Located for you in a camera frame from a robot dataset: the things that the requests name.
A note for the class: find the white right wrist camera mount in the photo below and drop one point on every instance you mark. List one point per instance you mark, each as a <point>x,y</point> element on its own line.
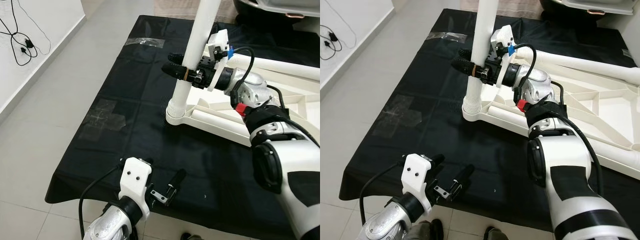
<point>220,40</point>
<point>502,35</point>

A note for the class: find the black wok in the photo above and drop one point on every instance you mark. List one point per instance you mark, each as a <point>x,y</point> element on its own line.
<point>245,10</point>
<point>555,6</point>

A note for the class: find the dark robot foot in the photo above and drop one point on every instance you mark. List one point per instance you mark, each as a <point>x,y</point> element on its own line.
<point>432,231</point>
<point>492,235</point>
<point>190,236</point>

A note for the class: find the clear tape cross patch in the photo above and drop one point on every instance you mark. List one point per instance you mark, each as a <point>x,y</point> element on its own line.
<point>102,120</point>
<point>407,115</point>

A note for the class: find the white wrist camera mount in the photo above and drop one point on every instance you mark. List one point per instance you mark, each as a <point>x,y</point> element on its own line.
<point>134,177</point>
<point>416,172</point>
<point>220,40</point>
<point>502,35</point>

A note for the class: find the small clear tape piece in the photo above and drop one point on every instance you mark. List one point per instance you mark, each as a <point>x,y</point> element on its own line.
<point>626,52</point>

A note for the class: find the black tablecloth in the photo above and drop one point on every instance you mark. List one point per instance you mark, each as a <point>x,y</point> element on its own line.
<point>125,165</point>
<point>450,145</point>

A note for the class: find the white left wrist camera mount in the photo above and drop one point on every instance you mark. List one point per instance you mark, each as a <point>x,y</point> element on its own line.
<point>134,177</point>
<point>416,172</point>

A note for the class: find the white plastic children table top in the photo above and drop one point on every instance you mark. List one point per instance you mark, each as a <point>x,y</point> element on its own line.
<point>300,115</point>
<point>600,100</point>

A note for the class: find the clear tape strip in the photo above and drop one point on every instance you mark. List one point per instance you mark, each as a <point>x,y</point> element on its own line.
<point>145,42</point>
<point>447,36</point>

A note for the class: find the beige woven cloth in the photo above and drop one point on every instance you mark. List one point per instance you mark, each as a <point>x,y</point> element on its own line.
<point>515,6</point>
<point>170,10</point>

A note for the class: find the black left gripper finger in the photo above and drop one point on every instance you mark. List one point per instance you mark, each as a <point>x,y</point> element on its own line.
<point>436,159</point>
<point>147,161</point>
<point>177,180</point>
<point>464,176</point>

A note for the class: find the black power adapter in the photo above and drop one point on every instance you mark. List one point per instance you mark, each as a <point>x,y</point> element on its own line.
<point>29,43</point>
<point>331,37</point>

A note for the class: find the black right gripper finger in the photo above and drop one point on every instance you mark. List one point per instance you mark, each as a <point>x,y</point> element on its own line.
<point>465,53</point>
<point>177,73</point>
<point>176,57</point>
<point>462,67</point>

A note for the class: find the dark robot right foot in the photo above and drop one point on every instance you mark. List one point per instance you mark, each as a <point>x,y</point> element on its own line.
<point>492,235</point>
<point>190,236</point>

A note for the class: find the dark robot left foot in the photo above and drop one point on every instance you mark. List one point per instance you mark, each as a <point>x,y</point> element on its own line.
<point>432,231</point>

